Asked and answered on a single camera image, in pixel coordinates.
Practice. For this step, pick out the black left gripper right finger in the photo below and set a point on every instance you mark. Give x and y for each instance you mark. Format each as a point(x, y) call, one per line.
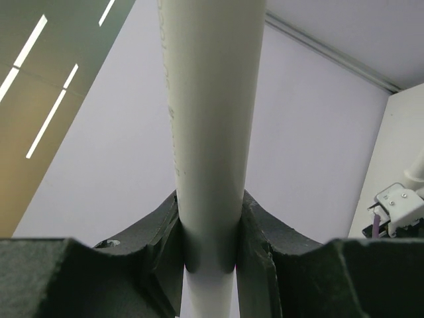
point(282, 273)

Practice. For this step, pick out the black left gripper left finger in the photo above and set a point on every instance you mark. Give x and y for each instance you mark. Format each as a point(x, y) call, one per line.
point(136, 273)

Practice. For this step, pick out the white PVC pipe frame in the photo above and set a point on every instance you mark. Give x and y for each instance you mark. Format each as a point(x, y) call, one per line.
point(211, 54)

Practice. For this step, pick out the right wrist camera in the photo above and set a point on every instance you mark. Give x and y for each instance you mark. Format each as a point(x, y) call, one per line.
point(397, 213)

